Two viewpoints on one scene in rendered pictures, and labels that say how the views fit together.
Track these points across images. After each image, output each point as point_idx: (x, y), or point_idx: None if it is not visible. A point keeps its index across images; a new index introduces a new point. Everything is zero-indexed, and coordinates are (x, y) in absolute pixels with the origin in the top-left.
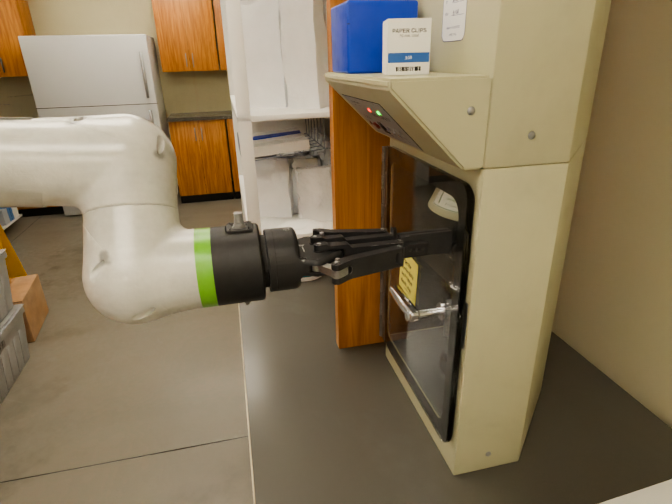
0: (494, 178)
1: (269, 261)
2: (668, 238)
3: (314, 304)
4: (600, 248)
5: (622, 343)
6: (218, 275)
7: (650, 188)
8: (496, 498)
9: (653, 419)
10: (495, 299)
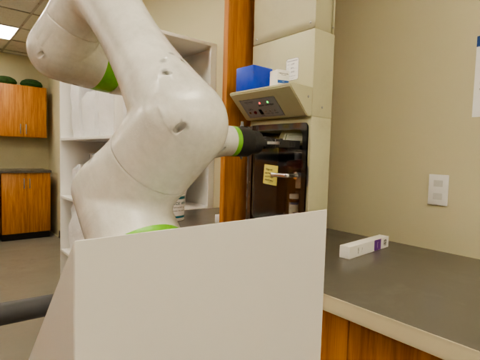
0: (314, 119)
1: (256, 137)
2: (351, 166)
3: (192, 226)
4: None
5: (341, 216)
6: (244, 138)
7: (341, 149)
8: (325, 251)
9: (361, 236)
10: (316, 165)
